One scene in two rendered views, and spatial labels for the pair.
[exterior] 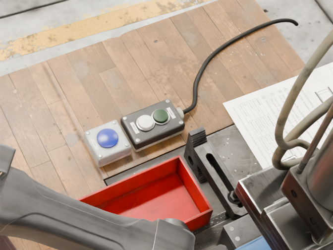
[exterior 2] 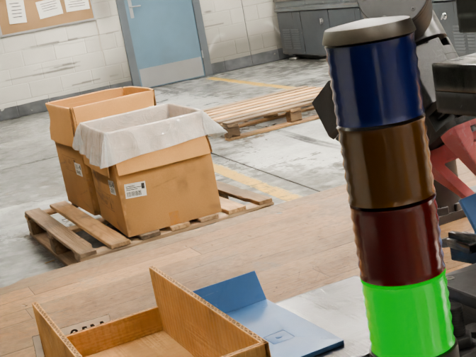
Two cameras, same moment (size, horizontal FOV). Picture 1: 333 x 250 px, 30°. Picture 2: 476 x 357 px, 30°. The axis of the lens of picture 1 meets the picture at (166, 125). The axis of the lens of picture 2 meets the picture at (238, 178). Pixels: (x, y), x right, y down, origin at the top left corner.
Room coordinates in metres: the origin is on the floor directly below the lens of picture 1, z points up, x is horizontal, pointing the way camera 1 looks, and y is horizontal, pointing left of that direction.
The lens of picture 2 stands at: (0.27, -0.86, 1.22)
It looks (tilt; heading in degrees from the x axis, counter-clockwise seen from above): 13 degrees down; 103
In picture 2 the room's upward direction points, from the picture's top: 10 degrees counter-clockwise
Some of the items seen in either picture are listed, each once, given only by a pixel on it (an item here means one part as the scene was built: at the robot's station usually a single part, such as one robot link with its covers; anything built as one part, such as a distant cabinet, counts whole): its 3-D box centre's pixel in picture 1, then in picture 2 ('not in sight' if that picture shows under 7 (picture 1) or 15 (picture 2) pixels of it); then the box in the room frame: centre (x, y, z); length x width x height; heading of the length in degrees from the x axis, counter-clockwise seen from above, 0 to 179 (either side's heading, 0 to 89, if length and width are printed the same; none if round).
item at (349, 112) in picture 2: not in sight; (375, 78); (0.25, -0.48, 1.17); 0.04 x 0.04 x 0.03
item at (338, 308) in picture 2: not in sight; (324, 333); (0.16, -0.14, 0.91); 0.17 x 0.16 x 0.02; 35
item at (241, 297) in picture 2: not in sight; (261, 316); (0.11, -0.15, 0.93); 0.15 x 0.07 x 0.03; 127
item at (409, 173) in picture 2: not in sight; (386, 158); (0.25, -0.48, 1.14); 0.04 x 0.04 x 0.03
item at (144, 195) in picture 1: (131, 217); not in sight; (0.43, 0.04, 0.93); 0.25 x 0.12 x 0.06; 125
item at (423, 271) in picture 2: not in sight; (397, 234); (0.25, -0.48, 1.10); 0.04 x 0.04 x 0.03
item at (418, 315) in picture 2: not in sight; (407, 308); (0.25, -0.48, 1.07); 0.04 x 0.04 x 0.03
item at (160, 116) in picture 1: (160, 117); not in sight; (0.64, 0.01, 0.93); 0.03 x 0.03 x 0.02
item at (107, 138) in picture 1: (107, 139); not in sight; (0.58, 0.10, 0.93); 0.04 x 0.04 x 0.02
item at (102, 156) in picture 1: (107, 146); not in sight; (0.58, 0.10, 0.90); 0.07 x 0.07 x 0.06; 35
